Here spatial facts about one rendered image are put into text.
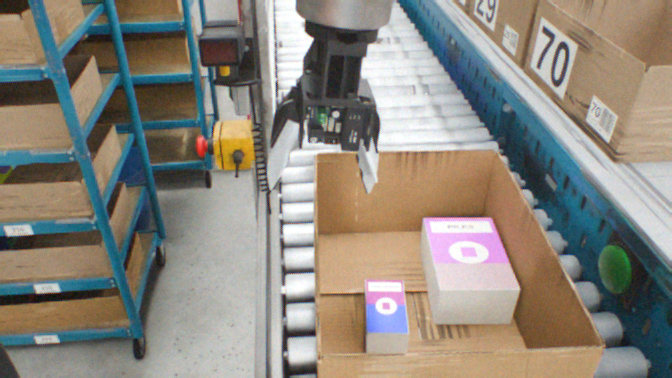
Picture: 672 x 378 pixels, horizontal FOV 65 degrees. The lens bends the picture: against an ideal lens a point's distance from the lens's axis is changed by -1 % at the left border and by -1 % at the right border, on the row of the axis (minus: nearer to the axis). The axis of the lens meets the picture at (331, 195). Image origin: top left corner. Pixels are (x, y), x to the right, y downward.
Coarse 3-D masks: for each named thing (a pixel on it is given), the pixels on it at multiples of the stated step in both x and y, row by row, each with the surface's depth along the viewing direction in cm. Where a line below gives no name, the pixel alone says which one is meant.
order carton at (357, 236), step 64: (320, 192) 88; (384, 192) 89; (448, 192) 89; (512, 192) 78; (320, 256) 88; (384, 256) 88; (512, 256) 78; (320, 320) 78; (512, 320) 78; (576, 320) 59
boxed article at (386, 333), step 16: (368, 288) 76; (384, 288) 76; (400, 288) 76; (368, 304) 74; (384, 304) 74; (400, 304) 74; (368, 320) 72; (384, 320) 72; (400, 320) 72; (368, 336) 70; (384, 336) 70; (400, 336) 70; (368, 352) 72; (384, 352) 72; (400, 352) 72
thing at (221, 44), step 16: (208, 32) 79; (224, 32) 79; (240, 32) 82; (208, 48) 78; (224, 48) 78; (240, 48) 80; (208, 64) 79; (224, 64) 80; (224, 80) 86; (240, 80) 87
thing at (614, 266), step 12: (612, 252) 77; (624, 252) 76; (600, 264) 80; (612, 264) 77; (624, 264) 75; (600, 276) 81; (612, 276) 77; (624, 276) 75; (612, 288) 78; (624, 288) 76
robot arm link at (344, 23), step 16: (304, 0) 47; (320, 0) 46; (336, 0) 46; (352, 0) 45; (368, 0) 46; (384, 0) 47; (304, 16) 48; (320, 16) 47; (336, 16) 46; (352, 16) 46; (368, 16) 47; (384, 16) 48; (352, 32) 49
